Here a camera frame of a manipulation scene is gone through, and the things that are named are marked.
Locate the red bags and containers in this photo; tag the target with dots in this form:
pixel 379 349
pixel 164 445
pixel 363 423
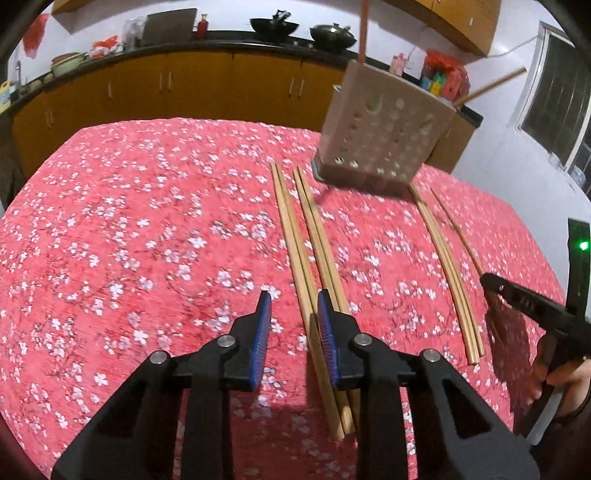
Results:
pixel 444 76

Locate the orange plastic bag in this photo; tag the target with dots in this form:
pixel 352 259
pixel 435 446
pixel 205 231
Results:
pixel 105 47

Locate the person's right hand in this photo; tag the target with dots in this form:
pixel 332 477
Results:
pixel 573 377

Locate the green bowl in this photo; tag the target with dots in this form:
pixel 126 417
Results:
pixel 65 63

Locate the clear glass jar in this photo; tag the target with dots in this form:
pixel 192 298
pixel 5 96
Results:
pixel 133 32

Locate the wooden cabinets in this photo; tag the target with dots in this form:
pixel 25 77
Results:
pixel 216 83
pixel 468 24

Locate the red floral tablecloth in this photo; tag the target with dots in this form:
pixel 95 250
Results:
pixel 139 236

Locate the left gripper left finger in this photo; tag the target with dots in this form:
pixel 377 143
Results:
pixel 173 409

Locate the black lidded wok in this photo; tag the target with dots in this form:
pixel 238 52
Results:
pixel 332 38

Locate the red plastic bag on wall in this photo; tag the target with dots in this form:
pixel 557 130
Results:
pixel 33 37

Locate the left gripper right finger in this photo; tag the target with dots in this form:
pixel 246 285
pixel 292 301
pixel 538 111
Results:
pixel 457 434

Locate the pink bottle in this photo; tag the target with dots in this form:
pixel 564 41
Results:
pixel 398 64

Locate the dark cutting board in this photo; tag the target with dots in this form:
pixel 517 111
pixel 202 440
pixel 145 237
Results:
pixel 174 26

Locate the right window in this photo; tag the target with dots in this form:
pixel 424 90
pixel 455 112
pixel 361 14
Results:
pixel 556 113

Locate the red sauce bottle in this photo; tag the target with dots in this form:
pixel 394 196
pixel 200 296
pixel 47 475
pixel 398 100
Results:
pixel 202 27

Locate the beige perforated utensil holder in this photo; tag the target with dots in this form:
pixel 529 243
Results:
pixel 379 131

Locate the black wok with handle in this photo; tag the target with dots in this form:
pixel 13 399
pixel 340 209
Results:
pixel 277 28

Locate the wooden upper cabinets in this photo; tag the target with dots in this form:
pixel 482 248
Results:
pixel 468 24

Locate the yellow detergent bottle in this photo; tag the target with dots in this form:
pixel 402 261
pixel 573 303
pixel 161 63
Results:
pixel 5 96

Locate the wooden chopstick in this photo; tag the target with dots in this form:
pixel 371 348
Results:
pixel 488 87
pixel 312 287
pixel 477 264
pixel 443 267
pixel 332 414
pixel 364 28
pixel 450 267
pixel 331 281

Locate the wooden lower cabinets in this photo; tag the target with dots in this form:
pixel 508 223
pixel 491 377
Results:
pixel 216 83

